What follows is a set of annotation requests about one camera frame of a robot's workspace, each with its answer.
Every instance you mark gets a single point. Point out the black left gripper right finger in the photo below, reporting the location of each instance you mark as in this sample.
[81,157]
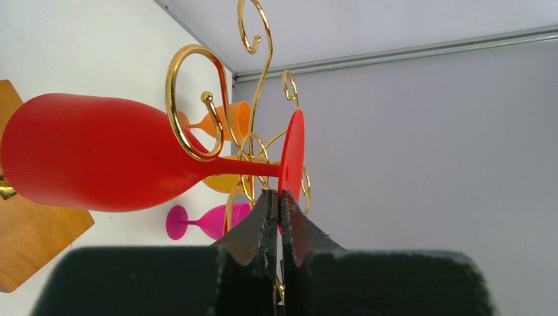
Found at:
[323,278]

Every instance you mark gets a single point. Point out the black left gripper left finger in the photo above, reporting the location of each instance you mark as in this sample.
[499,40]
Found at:
[234,276]

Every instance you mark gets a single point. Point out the magenta wine glass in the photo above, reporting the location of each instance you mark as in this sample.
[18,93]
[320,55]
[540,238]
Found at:
[211,223]

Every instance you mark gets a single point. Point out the yellow wine glass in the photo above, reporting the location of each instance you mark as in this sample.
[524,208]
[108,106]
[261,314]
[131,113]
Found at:
[224,183]

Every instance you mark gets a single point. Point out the orange wine glass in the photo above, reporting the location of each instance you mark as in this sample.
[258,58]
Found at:
[238,113]

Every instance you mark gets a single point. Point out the red wine glass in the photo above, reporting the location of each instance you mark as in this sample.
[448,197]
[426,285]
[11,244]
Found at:
[117,155]

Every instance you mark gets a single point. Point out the wooden rack base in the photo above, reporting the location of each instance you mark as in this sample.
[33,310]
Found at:
[33,234]

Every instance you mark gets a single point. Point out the gold wire rack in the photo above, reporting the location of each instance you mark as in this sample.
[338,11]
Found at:
[184,136]

